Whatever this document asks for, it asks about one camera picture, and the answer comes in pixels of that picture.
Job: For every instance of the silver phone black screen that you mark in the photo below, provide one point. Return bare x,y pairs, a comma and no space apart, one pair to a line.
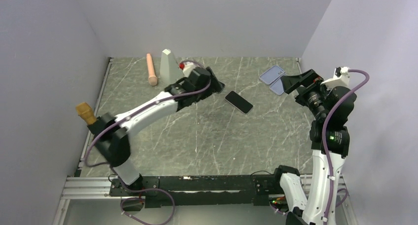
239,102

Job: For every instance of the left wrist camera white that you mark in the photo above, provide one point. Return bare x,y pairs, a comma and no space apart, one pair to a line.
187,68

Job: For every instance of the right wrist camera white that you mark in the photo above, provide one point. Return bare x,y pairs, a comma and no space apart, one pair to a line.
340,78

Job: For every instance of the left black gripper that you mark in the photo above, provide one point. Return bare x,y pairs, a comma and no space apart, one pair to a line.
212,89

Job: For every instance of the pink cylindrical handle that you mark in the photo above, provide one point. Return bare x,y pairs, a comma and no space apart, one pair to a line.
152,78

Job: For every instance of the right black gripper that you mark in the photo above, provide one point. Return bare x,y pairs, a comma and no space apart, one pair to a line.
310,79

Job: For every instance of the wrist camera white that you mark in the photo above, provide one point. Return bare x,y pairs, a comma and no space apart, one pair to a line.
340,78
187,68

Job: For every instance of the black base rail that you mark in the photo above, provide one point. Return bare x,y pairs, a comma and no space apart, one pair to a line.
257,189

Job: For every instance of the grey trapezoid block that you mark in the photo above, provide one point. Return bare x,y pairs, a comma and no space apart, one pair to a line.
170,71

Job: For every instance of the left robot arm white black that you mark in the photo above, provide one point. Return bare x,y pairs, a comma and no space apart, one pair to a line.
113,134

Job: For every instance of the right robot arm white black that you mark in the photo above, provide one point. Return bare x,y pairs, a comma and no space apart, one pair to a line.
331,102

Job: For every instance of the wooden handle tool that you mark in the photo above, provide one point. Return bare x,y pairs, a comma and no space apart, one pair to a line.
86,113

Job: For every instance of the aluminium frame rail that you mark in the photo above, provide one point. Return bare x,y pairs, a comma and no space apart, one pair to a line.
99,187

